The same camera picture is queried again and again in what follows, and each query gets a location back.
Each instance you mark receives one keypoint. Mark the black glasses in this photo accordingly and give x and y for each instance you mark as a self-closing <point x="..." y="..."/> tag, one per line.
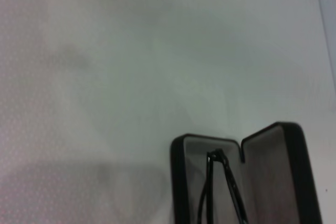
<point x="215" y="155"/>

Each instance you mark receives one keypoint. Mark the black glasses case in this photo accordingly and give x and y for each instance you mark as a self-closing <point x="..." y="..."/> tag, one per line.
<point x="275" y="182"/>

